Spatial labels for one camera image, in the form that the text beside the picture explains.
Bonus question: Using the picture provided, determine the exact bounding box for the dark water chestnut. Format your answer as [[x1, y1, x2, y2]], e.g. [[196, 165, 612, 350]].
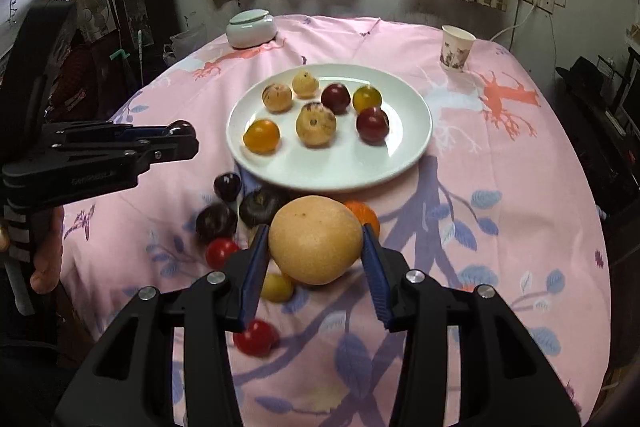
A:
[[238, 188, 289, 228]]

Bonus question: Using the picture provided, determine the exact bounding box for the clear plastic bag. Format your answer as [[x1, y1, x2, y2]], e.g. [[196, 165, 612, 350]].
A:
[[162, 24, 208, 68]]

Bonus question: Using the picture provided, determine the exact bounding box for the pale yellow pepino melon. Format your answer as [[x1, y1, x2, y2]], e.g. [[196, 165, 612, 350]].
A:
[[295, 102, 337, 148]]

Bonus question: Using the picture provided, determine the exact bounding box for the pink printed tablecloth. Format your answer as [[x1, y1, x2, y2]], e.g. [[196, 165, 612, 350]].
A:
[[57, 14, 611, 427]]

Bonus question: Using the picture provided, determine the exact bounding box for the black desk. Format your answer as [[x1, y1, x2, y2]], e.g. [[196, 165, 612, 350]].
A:
[[555, 72, 640, 218]]

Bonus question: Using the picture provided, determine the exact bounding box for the dark purple plum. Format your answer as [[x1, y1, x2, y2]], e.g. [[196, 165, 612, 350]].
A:
[[195, 203, 238, 243]]

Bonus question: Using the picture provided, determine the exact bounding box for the white power cable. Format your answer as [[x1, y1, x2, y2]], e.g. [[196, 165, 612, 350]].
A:
[[489, 3, 537, 44]]

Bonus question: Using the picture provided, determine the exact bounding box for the orange-yellow tomato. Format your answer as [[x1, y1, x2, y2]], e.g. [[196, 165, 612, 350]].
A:
[[243, 119, 281, 155]]

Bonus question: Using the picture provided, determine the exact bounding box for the striped pepino melon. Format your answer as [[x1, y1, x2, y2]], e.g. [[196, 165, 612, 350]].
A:
[[262, 83, 293, 114]]

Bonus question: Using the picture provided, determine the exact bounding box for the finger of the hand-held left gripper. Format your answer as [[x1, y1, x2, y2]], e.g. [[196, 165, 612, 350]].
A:
[[42, 120, 174, 143], [54, 134, 201, 178]]

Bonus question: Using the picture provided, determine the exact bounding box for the large dark red plum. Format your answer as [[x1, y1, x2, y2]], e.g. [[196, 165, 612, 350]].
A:
[[356, 107, 390, 144]]

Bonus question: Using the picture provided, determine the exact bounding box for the white lidded jar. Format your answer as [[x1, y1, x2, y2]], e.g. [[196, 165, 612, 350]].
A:
[[226, 8, 277, 50]]

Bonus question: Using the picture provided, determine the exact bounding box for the black hat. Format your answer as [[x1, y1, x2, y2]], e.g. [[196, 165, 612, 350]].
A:
[[556, 57, 608, 92]]

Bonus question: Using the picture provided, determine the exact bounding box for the dark cherry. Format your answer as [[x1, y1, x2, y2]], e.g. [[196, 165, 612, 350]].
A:
[[167, 119, 196, 138]]

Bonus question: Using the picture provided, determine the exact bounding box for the red cherry tomato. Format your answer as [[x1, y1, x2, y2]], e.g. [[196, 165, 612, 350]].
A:
[[206, 238, 241, 270], [232, 319, 280, 357]]

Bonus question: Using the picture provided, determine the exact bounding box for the tan pear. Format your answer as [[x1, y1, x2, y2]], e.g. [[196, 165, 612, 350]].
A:
[[268, 195, 364, 286]]

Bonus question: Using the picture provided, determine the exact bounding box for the orange mandarin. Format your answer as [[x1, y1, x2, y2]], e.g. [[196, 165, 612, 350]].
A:
[[344, 201, 381, 238]]

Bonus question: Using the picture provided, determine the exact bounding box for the person's left hand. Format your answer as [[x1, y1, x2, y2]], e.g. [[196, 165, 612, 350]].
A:
[[29, 207, 65, 294]]

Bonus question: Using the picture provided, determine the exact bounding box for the green-handled mop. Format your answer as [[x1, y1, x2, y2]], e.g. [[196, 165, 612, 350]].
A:
[[110, 32, 146, 88]]

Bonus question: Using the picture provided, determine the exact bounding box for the standing fan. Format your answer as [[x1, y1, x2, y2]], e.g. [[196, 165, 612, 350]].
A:
[[80, 0, 114, 40]]

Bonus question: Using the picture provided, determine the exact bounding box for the white oval plate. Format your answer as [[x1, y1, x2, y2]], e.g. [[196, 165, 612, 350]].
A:
[[226, 63, 433, 192]]

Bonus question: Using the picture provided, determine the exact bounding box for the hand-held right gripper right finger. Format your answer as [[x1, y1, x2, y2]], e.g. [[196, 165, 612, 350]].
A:
[[361, 223, 583, 427]]

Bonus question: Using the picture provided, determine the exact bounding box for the printed paper cup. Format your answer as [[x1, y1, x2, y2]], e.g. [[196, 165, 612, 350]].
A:
[[440, 25, 477, 72]]

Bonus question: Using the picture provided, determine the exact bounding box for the small dark red plum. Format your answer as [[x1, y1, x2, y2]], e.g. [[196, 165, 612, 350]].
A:
[[213, 172, 242, 202]]

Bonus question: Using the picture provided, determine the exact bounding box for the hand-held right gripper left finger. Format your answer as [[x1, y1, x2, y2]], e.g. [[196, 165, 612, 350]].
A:
[[52, 222, 273, 427]]

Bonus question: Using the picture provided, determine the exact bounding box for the yellow-green tomato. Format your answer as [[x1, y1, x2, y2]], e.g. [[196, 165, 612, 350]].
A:
[[352, 85, 383, 114]]

